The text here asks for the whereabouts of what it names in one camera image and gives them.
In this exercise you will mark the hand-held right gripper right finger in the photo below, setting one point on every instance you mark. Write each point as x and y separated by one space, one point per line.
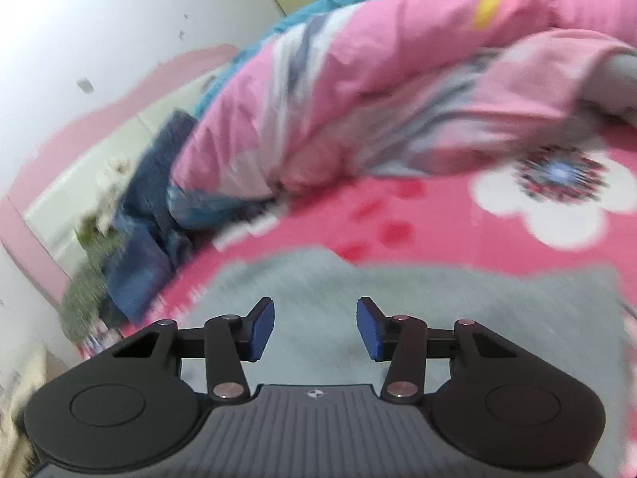
371 329

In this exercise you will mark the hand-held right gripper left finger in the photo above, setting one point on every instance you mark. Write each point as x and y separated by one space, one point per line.
263 329

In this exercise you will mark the grey sweatpants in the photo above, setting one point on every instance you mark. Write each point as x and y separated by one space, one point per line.
318 298

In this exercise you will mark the pink floral blanket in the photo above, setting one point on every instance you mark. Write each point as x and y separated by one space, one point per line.
423 229

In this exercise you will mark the green patterned cloth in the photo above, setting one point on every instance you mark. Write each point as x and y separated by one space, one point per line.
89 289

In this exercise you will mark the dark blue jeans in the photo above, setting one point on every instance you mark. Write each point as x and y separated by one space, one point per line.
159 174

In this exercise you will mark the white fluffy garment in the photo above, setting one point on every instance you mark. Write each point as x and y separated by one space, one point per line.
112 194

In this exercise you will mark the pink and white headboard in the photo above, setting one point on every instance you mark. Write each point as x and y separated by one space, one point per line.
89 159

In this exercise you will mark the pink patterned duvet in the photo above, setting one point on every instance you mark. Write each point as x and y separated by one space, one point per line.
373 84

